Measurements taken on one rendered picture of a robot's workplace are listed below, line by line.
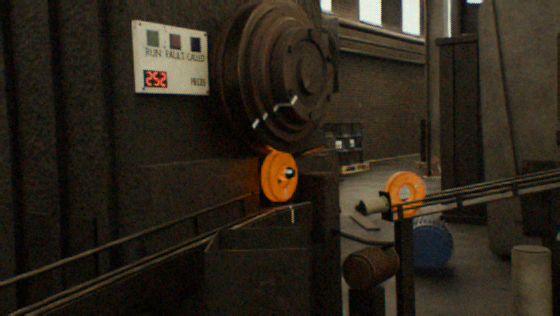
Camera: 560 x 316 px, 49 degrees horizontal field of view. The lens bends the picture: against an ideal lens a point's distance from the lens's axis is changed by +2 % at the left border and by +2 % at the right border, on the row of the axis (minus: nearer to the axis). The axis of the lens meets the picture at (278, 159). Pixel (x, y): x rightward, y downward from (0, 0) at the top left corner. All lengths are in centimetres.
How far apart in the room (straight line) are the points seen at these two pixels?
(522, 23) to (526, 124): 66
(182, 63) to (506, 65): 306
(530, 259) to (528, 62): 233
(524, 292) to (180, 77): 134
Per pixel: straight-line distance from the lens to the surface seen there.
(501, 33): 448
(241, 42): 170
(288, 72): 172
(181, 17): 176
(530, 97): 435
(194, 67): 174
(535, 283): 224
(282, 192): 187
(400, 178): 220
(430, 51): 1081
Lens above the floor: 96
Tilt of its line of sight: 3 degrees down
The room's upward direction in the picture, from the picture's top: 2 degrees counter-clockwise
